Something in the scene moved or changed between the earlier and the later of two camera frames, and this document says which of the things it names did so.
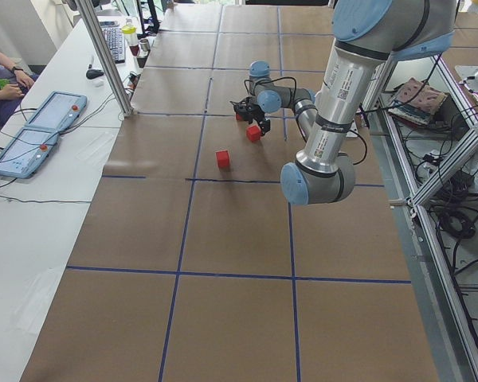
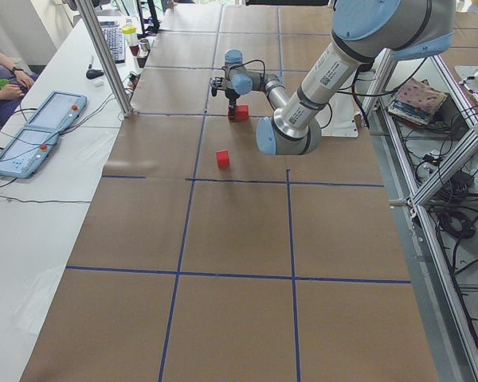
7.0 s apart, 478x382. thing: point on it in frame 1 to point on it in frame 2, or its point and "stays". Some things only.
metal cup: [145, 44] stays
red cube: [253, 133] to [237, 112]
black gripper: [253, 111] to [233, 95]
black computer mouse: [94, 73] stays
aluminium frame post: [107, 58] stays
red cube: [223, 160] stays
